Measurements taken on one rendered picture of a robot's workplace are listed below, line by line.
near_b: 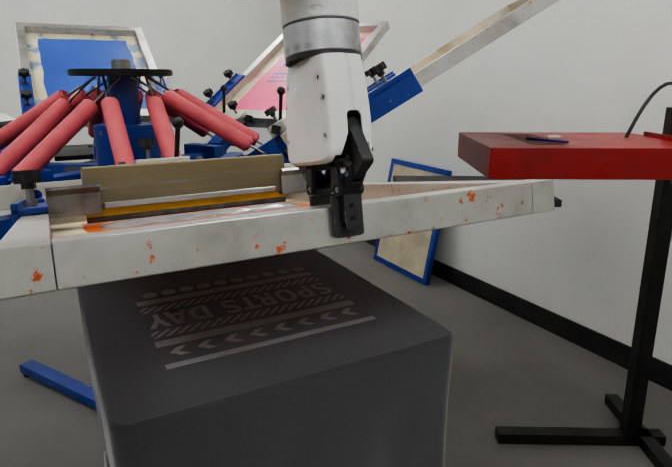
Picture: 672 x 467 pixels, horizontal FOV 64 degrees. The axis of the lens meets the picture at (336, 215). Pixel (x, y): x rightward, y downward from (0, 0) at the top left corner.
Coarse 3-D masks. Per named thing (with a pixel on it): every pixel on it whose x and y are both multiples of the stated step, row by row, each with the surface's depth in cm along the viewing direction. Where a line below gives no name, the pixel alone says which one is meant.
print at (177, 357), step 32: (192, 288) 91; (224, 288) 91; (256, 288) 91; (288, 288) 91; (320, 288) 91; (160, 320) 79; (192, 320) 79; (224, 320) 79; (256, 320) 79; (288, 320) 79; (320, 320) 79; (352, 320) 79; (160, 352) 70; (192, 352) 70; (224, 352) 70
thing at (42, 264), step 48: (384, 192) 93; (432, 192) 60; (480, 192) 61; (528, 192) 64; (0, 240) 46; (48, 240) 42; (96, 240) 42; (144, 240) 44; (192, 240) 46; (240, 240) 48; (288, 240) 50; (336, 240) 52; (0, 288) 39; (48, 288) 41
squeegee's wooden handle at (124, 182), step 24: (96, 168) 95; (120, 168) 97; (144, 168) 99; (168, 168) 101; (192, 168) 103; (216, 168) 105; (240, 168) 108; (264, 168) 110; (120, 192) 97; (144, 192) 99; (168, 192) 101; (192, 192) 103
